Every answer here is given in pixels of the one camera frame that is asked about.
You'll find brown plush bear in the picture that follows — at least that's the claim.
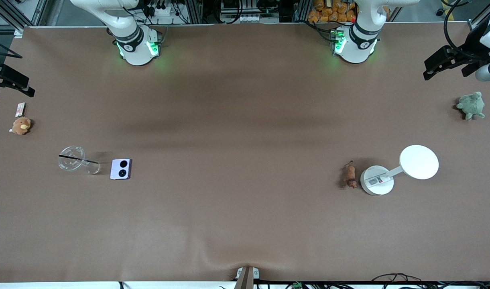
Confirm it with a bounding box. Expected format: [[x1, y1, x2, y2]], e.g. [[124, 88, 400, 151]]
[[10, 116, 33, 136]]

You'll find white round desk lamp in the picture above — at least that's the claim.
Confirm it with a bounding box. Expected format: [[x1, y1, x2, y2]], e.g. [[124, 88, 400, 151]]
[[360, 144, 439, 196]]

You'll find white power strip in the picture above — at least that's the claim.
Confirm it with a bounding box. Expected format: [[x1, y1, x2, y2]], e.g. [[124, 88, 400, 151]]
[[150, 3, 177, 17]]

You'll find lilac flip phone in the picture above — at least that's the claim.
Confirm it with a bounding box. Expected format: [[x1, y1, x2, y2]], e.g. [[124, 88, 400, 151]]
[[110, 159, 132, 180]]

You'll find aluminium frame strut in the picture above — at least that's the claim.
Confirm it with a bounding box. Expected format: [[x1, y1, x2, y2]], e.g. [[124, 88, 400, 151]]
[[0, 0, 53, 33]]

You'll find black cable bundle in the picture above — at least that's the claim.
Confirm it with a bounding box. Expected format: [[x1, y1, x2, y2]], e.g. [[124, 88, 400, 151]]
[[371, 273, 490, 289]]

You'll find long white socket strip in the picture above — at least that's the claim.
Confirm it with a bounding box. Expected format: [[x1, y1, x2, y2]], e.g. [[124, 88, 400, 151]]
[[225, 14, 265, 23]]

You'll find green plush toy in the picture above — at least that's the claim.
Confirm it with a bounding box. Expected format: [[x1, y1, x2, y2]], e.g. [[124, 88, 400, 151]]
[[456, 92, 486, 121]]

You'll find orange plush toy pile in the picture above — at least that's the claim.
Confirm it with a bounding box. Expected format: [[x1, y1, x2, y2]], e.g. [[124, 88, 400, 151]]
[[308, 0, 391, 23]]

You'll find black drinking straw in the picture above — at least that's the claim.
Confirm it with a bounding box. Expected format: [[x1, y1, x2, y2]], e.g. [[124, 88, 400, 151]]
[[59, 155, 100, 164]]

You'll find clear plastic cup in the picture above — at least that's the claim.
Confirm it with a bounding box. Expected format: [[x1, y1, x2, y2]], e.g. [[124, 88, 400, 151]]
[[58, 145, 102, 175]]

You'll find brown lion figurine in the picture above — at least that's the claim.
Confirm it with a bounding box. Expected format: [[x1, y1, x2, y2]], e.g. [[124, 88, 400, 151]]
[[341, 161, 358, 189]]

